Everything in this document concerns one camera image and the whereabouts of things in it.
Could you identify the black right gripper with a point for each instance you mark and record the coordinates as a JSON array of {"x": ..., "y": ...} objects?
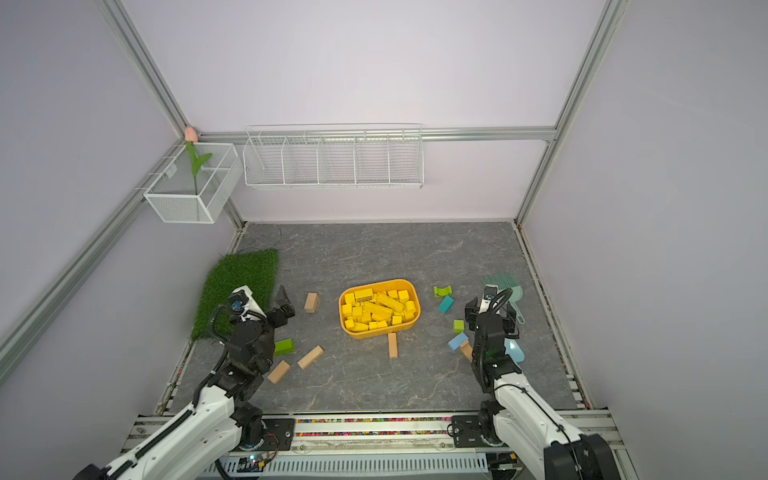
[{"x": 473, "y": 315}]

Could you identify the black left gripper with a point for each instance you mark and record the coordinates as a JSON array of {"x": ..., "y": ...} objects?
[{"x": 287, "y": 310}]

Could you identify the yellow plastic tub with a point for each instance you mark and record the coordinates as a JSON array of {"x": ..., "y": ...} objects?
[{"x": 378, "y": 309}]

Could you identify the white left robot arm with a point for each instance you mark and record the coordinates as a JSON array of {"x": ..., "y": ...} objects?
[{"x": 220, "y": 417}]

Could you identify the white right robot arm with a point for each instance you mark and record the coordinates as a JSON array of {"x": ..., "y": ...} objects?
[{"x": 516, "y": 416}]

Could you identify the light blue plastic scoop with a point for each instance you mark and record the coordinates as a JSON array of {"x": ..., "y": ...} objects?
[{"x": 514, "y": 351}]

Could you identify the natural wood arch block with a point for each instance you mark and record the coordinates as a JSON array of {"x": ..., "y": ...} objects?
[{"x": 467, "y": 350}]

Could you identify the green rectangular block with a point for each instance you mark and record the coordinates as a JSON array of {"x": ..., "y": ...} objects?
[{"x": 284, "y": 347}]

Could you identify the light blue block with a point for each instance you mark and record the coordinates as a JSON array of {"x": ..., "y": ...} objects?
[{"x": 456, "y": 342}]

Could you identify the natural wood block lower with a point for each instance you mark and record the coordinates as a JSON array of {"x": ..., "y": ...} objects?
[{"x": 279, "y": 372}]

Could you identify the natural wood long block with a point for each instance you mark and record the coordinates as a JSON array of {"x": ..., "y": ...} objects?
[{"x": 311, "y": 357}]

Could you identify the teal block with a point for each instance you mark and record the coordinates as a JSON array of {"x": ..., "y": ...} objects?
[{"x": 446, "y": 304}]

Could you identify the natural wood cube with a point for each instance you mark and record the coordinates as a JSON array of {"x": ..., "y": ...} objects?
[{"x": 311, "y": 303}]

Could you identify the green artificial grass mat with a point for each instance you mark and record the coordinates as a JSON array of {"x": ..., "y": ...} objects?
[{"x": 256, "y": 270}]

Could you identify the green arch block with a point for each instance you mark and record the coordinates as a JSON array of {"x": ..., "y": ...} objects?
[{"x": 442, "y": 292}]

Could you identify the green plastic dustpan brush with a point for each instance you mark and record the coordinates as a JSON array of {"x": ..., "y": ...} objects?
[{"x": 493, "y": 284}]

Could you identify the natural wood centre block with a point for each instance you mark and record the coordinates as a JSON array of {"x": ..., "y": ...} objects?
[{"x": 392, "y": 346}]

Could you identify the white mesh corner basket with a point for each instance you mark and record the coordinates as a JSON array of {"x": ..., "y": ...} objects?
[{"x": 171, "y": 193}]

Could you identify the pink artificial tulip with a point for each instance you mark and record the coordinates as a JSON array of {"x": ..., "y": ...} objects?
[{"x": 196, "y": 161}]

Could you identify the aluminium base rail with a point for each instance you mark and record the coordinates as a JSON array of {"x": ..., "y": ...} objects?
[{"x": 463, "y": 429}]

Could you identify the white wire shelf basket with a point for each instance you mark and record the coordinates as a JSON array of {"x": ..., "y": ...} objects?
[{"x": 383, "y": 155}]

